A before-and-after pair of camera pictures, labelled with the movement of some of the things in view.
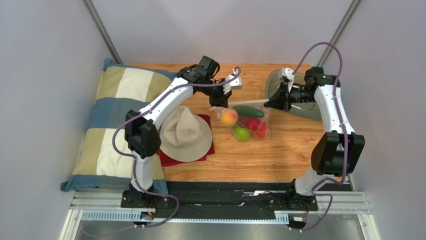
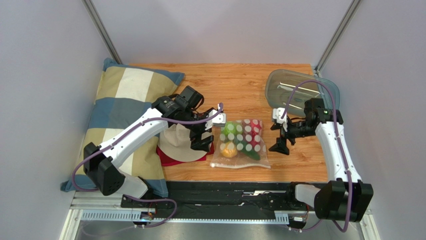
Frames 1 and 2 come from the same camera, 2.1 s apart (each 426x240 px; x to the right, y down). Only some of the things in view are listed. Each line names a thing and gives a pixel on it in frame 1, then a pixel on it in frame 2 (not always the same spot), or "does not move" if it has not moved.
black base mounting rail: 234,199 does not move
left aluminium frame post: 101,30 does not move
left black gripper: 220,101 → 203,144
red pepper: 253,124 → 255,143
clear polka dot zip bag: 247,120 → 242,142
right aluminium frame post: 347,16 does not move
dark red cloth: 165,160 does not move
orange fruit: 229,116 → 229,150
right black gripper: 282,97 → 288,132
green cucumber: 248,111 → 246,148
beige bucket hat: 184,137 does not move
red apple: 263,130 → 256,127
